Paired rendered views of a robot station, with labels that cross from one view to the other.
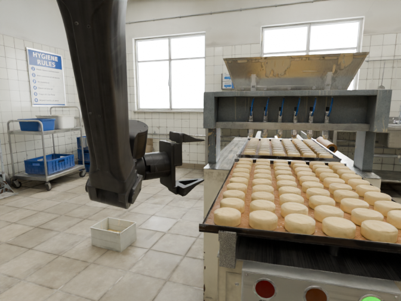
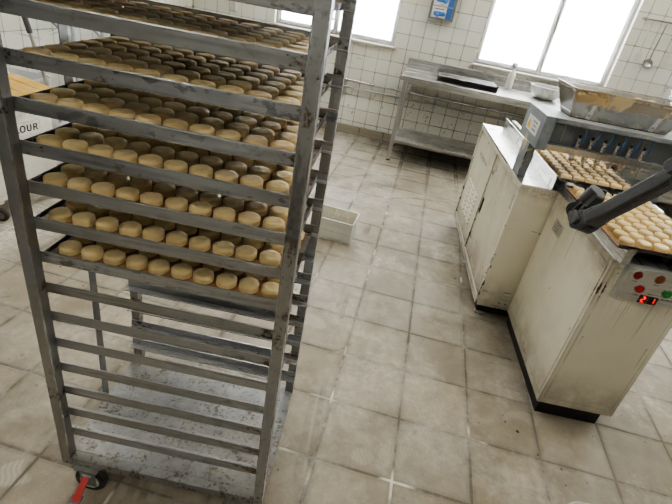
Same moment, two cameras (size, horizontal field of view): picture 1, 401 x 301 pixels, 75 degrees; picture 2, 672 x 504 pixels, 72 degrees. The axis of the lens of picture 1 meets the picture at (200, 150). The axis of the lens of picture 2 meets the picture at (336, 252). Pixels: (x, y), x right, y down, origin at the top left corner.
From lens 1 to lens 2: 1.60 m
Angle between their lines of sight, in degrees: 23
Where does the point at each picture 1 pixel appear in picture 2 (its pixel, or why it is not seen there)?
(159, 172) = not seen: hidden behind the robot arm
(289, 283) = (650, 273)
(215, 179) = (528, 194)
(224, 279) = (612, 270)
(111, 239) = (339, 230)
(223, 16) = not seen: outside the picture
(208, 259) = (496, 260)
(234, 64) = (583, 94)
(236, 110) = (563, 134)
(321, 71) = (654, 116)
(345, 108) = (657, 150)
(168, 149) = not seen: hidden behind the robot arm
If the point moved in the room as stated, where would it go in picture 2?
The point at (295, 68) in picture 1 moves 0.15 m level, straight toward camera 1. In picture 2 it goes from (633, 110) to (645, 116)
